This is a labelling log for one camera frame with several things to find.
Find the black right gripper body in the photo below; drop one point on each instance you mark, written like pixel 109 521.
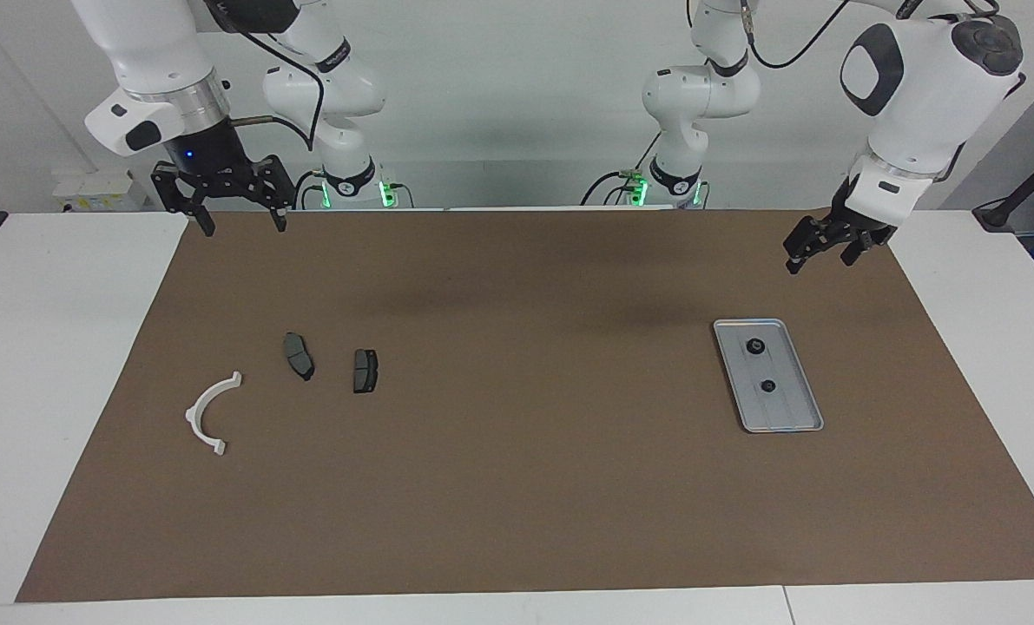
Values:
pixel 217 169

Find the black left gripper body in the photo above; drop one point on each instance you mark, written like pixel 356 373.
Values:
pixel 846 227

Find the white curved plastic bracket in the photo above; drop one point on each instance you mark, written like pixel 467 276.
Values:
pixel 197 415

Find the black stand pole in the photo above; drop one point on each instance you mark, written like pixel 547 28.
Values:
pixel 1016 198

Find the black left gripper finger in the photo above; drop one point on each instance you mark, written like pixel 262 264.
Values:
pixel 854 252
pixel 800 253

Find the large black bearing gear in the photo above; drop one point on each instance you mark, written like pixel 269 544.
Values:
pixel 755 346

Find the brown table mat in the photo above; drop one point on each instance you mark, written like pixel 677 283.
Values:
pixel 525 486

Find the silver metal tray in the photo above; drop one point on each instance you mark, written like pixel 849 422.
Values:
pixel 786 412

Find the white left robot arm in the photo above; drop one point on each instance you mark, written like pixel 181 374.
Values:
pixel 925 87

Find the small black bearing gear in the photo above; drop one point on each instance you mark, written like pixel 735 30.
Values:
pixel 768 386

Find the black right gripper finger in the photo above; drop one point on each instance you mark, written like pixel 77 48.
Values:
pixel 205 221
pixel 279 219

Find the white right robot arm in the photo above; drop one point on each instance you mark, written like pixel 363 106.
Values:
pixel 161 52

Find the white power strip box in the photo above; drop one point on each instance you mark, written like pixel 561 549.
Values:
pixel 91 193

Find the dark grey brake pad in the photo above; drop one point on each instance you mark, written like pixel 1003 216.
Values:
pixel 365 371
pixel 298 354

